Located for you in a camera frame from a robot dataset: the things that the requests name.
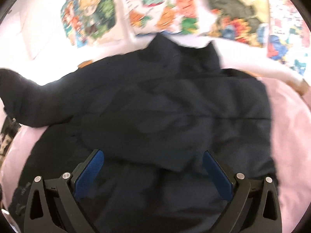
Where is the orange flowers grey creature poster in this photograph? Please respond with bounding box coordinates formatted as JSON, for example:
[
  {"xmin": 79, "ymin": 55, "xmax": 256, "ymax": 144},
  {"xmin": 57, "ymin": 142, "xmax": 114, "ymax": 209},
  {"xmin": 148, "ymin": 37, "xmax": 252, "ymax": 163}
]
[{"xmin": 119, "ymin": 0, "xmax": 271, "ymax": 47}]

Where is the black puffer jacket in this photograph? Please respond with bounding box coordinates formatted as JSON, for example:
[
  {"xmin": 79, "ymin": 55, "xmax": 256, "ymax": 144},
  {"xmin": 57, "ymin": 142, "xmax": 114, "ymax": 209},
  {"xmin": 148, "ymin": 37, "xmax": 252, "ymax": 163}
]
[{"xmin": 0, "ymin": 33, "xmax": 277, "ymax": 233}]

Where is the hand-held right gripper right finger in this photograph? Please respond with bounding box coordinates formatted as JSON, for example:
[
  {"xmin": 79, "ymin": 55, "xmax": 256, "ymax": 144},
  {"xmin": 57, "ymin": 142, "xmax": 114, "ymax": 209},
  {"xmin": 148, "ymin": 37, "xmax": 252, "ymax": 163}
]
[{"xmin": 203, "ymin": 150, "xmax": 282, "ymax": 233}]

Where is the blond cartoon figure wall poster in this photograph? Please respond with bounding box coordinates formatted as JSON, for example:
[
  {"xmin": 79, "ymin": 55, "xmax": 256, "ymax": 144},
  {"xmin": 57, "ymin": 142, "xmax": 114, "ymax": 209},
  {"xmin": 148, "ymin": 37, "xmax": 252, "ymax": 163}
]
[{"xmin": 60, "ymin": 0, "xmax": 117, "ymax": 48}]

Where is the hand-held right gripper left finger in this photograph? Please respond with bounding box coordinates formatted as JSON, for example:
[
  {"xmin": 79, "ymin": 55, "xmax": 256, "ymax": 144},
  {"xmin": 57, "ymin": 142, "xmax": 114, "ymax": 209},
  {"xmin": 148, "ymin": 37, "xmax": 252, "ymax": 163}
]
[{"xmin": 24, "ymin": 149, "xmax": 105, "ymax": 233}]

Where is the pink bed sheet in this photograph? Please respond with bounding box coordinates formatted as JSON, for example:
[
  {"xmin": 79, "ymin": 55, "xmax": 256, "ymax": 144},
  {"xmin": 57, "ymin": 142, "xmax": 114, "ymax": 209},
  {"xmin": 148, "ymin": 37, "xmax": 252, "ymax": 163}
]
[{"xmin": 0, "ymin": 76, "xmax": 311, "ymax": 233}]

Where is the blue red cartoon wall poster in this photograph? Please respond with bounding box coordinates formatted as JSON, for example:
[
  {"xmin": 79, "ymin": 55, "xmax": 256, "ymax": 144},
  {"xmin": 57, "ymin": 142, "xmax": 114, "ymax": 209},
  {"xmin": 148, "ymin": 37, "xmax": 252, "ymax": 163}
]
[{"xmin": 266, "ymin": 0, "xmax": 310, "ymax": 76}]

